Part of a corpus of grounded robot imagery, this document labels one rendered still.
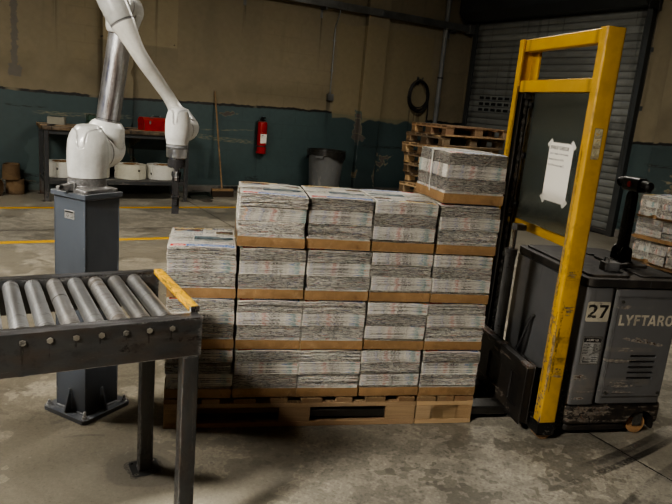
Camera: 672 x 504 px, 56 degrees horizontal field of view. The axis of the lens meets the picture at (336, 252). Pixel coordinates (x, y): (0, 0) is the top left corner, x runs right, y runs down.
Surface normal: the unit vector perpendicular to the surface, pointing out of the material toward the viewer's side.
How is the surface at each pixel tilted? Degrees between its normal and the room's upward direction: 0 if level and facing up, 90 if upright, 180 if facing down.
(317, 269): 90
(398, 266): 90
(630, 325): 90
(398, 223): 90
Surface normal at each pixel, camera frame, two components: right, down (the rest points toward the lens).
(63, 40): 0.49, 0.24
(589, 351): 0.20, 0.24
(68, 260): -0.47, 0.16
